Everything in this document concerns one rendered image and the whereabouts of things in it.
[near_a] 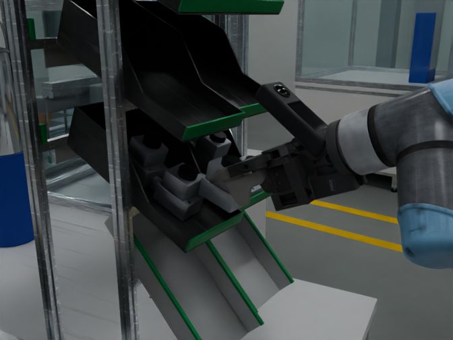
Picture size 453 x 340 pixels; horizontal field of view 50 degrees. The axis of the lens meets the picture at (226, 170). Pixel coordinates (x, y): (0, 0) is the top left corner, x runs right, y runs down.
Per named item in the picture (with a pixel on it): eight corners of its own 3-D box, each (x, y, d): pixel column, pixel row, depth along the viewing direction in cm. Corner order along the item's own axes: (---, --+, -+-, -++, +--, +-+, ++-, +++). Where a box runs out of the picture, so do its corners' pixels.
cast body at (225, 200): (247, 204, 75) (258, 164, 72) (230, 214, 71) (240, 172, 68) (205, 181, 79) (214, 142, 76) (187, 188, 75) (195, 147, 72)
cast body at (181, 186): (199, 211, 77) (214, 177, 73) (182, 222, 74) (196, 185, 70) (160, 182, 80) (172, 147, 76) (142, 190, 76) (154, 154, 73)
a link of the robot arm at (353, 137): (359, 110, 54) (385, 100, 60) (324, 123, 57) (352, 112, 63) (382, 174, 54) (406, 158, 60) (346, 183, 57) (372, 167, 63)
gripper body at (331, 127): (270, 213, 65) (351, 193, 57) (248, 152, 65) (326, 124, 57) (298, 196, 71) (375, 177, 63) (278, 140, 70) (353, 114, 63)
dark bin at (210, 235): (239, 223, 79) (256, 188, 75) (185, 253, 69) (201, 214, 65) (127, 130, 90) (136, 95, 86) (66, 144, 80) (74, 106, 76)
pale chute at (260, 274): (280, 290, 97) (294, 281, 94) (241, 322, 87) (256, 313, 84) (201, 176, 102) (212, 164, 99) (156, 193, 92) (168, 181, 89)
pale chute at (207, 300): (248, 332, 84) (264, 323, 81) (199, 375, 74) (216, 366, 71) (160, 199, 89) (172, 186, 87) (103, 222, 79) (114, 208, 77)
